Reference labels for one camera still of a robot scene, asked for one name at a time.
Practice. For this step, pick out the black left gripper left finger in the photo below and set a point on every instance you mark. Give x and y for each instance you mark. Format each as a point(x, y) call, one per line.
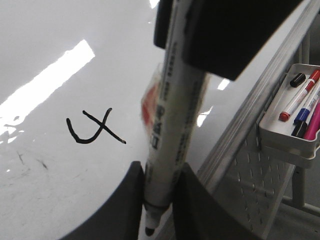
point(119, 217)

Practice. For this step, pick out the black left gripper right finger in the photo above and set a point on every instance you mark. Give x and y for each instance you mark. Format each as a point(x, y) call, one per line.
point(197, 216)

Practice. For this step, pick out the white whiteboard marker black tip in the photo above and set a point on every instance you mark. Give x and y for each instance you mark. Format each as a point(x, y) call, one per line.
point(177, 106)

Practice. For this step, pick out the white whiteboard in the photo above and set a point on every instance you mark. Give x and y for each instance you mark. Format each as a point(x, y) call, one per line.
point(72, 76)

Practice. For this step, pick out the white perforated pegboard panel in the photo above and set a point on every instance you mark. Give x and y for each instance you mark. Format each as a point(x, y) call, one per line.
point(253, 186)

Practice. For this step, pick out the white plastic marker tray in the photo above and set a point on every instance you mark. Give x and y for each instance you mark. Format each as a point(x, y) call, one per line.
point(276, 138)

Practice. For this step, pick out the black capped marker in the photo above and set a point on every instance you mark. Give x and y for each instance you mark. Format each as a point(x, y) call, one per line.
point(300, 129)

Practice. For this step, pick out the blue capped marker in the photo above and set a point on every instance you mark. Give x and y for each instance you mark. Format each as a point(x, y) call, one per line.
point(308, 105)

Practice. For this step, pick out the pink marker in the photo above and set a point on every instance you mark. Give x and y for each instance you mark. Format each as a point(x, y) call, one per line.
point(314, 124)

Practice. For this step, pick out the black marker cap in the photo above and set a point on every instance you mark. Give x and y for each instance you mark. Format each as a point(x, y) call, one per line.
point(297, 80)

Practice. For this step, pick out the red capped marker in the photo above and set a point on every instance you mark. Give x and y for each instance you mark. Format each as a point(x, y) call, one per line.
point(298, 98)

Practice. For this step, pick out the aluminium whiteboard tray rail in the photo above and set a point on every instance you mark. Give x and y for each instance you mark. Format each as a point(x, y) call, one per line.
point(231, 112)

